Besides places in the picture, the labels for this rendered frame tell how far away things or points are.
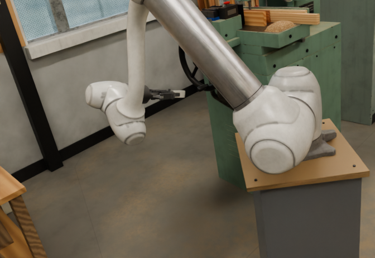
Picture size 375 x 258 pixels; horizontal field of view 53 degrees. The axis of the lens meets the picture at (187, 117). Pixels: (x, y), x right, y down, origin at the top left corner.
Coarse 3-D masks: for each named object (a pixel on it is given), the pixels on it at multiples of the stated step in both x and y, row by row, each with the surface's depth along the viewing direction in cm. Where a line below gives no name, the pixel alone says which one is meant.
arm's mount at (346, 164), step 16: (336, 128) 131; (240, 144) 133; (336, 144) 122; (320, 160) 116; (336, 160) 114; (352, 160) 113; (256, 176) 114; (272, 176) 113; (288, 176) 111; (304, 176) 110; (320, 176) 108; (336, 176) 108; (352, 176) 108
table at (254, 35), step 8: (296, 24) 159; (304, 24) 159; (240, 32) 166; (248, 32) 162; (256, 32) 158; (264, 32) 155; (272, 32) 153; (280, 32) 151; (288, 32) 154; (296, 32) 157; (304, 32) 160; (232, 40) 164; (240, 40) 167; (248, 40) 164; (256, 40) 160; (264, 40) 157; (272, 40) 153; (280, 40) 152; (288, 40) 155; (296, 40) 158
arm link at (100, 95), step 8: (88, 88) 137; (96, 88) 136; (104, 88) 137; (112, 88) 138; (120, 88) 140; (88, 96) 137; (96, 96) 135; (104, 96) 136; (112, 96) 136; (120, 96) 137; (88, 104) 138; (96, 104) 137; (104, 104) 136; (104, 112) 138
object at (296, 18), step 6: (270, 12) 170; (276, 12) 168; (276, 18) 167; (282, 18) 164; (288, 18) 162; (294, 18) 160; (300, 18) 157; (306, 18) 155; (312, 18) 153; (318, 18) 152; (312, 24) 154
